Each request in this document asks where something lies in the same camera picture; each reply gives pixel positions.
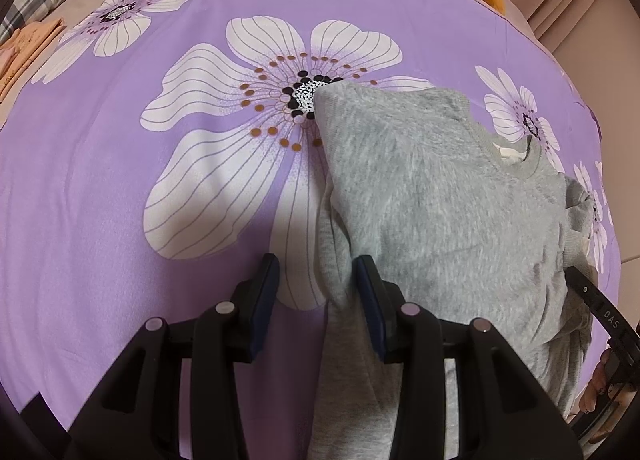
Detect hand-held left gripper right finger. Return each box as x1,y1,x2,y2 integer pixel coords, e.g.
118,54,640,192
351,255,583,460

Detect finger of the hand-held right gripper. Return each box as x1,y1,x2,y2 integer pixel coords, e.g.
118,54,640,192
564,265,601,311

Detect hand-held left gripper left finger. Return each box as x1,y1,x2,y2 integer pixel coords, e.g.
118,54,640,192
65,253,281,460

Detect grey sweatshirt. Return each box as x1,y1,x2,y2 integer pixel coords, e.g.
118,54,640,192
307,81,601,460

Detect person's right hand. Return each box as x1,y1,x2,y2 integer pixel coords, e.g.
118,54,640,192
580,347,626,416

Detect purple floral blanket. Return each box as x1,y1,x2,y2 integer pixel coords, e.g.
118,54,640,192
0,0,626,460

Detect folded orange garment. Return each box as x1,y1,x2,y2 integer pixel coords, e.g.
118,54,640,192
0,20,68,105

